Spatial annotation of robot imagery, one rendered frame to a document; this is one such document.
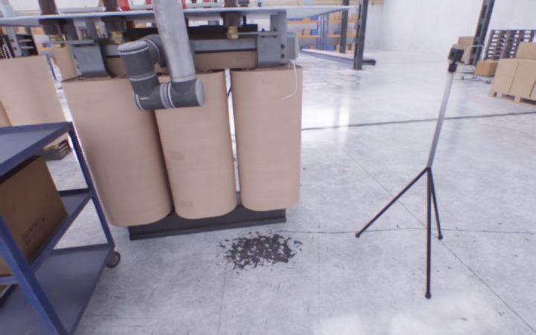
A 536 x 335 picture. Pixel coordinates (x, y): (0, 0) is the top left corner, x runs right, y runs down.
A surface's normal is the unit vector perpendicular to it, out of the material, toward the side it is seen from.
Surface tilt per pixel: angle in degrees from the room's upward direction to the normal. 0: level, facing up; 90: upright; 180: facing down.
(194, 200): 90
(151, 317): 0
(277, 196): 90
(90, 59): 90
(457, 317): 0
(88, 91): 90
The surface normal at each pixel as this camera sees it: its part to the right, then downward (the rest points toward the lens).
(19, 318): -0.03, -0.90
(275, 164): 0.15, 0.43
